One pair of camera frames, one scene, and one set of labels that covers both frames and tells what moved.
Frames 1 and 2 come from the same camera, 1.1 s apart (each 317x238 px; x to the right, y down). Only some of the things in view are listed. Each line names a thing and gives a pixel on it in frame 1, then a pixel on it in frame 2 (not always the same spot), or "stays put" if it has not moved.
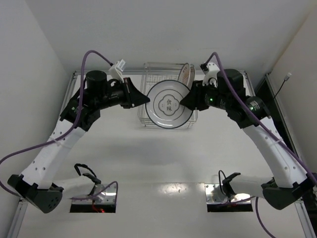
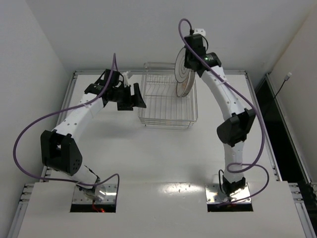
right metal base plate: x=214 y=195 stays put
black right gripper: x=198 y=95 → x=189 y=62
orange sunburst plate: x=184 y=74 → x=181 y=87
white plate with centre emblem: x=164 y=108 → x=182 y=73
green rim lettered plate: x=192 y=74 stays put
